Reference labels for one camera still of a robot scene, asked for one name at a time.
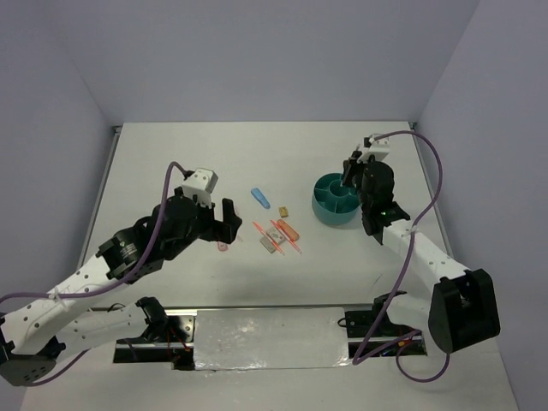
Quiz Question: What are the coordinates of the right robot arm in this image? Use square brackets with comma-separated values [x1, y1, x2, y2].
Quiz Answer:
[342, 150, 501, 354]

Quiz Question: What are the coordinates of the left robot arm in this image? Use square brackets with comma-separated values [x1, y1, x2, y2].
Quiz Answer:
[1, 194, 242, 387]

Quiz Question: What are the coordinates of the pink translucent case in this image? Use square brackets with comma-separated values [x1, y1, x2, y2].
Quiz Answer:
[217, 241, 229, 252]

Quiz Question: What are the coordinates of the teal round desk organizer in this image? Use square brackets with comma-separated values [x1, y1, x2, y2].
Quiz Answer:
[312, 173, 360, 226]

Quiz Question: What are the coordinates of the grey white eraser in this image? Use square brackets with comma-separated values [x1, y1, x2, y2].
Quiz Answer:
[259, 236, 277, 253]

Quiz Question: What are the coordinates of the blue translucent case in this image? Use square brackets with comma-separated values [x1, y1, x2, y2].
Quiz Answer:
[250, 188, 271, 210]

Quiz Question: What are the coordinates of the orange translucent case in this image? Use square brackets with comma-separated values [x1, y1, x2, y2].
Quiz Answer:
[277, 219, 300, 241]

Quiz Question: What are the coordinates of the pink highlighter pen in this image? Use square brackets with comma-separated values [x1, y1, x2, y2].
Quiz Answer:
[271, 219, 302, 254]

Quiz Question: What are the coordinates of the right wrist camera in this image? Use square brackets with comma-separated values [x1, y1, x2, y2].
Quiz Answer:
[360, 134, 390, 163]

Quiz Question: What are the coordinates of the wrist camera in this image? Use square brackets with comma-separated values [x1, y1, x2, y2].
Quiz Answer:
[360, 134, 390, 163]
[182, 168, 218, 208]

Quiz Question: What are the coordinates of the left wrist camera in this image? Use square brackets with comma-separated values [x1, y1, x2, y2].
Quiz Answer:
[182, 168, 218, 208]

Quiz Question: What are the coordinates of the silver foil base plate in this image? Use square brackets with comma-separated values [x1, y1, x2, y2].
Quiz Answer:
[194, 307, 351, 371]

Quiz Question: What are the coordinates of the black mounting rail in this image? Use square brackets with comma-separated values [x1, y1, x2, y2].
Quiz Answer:
[113, 304, 429, 372]

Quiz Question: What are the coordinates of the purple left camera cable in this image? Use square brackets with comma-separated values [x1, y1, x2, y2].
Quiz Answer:
[0, 161, 189, 389]

